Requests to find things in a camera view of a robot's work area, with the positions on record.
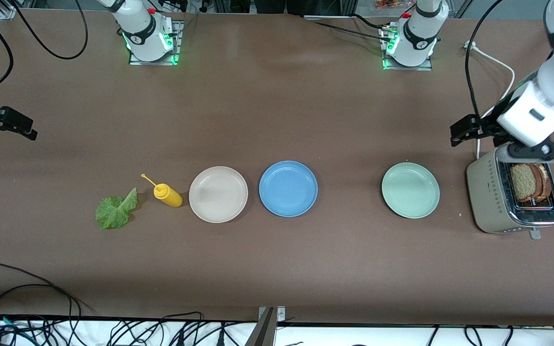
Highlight brown bread slice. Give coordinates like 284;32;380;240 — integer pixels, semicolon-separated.
533;163;553;201
509;163;543;203

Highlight green lettuce leaf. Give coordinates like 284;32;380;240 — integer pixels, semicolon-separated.
95;187;139;230

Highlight green plate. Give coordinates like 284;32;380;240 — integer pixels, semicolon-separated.
381;162;441;219

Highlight blue plate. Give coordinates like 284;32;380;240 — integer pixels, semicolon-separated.
259;160;318;218

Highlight beige plate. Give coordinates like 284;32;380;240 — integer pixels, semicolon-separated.
189;166;249;223

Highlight silver beige toaster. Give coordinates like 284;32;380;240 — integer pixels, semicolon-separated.
466;146;554;241

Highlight orange packaged item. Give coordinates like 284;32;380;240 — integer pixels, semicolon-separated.
375;0;415;10

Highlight yellow mustard squeeze bottle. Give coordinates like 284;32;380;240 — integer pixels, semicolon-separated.
141;173;183;208

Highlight grey aluminium bar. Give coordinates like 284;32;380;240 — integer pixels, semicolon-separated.
244;308;277;346

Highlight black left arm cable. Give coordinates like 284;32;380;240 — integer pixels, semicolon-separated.
465;0;504;121

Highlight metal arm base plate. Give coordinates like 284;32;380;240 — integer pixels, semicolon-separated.
128;19;182;66
381;24;434;72

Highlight white toaster power cable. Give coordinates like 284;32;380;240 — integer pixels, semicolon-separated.
464;40;516;160

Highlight long black table cable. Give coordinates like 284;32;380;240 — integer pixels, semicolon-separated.
0;284;73;320
0;262;85;320

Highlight black base cable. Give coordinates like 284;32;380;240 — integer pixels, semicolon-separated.
303;13;393;41

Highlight metal table edge bracket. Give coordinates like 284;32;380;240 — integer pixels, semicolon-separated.
258;306;286;322

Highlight tangled black cables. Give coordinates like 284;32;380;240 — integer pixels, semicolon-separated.
0;300;554;346

